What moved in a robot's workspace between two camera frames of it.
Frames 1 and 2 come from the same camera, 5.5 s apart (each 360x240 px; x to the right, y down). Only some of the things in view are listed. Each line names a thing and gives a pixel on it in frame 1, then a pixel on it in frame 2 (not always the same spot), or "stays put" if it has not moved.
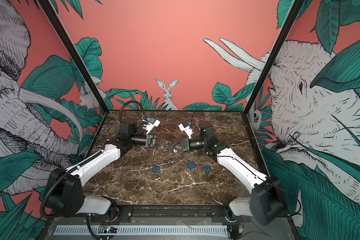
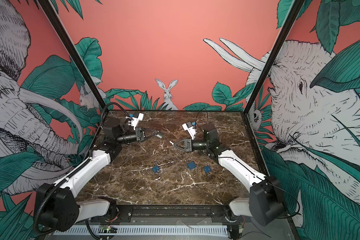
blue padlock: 156,168 stays put
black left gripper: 151,141 -> 141,130
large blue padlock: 191,165 stays put
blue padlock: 207,169 stays put
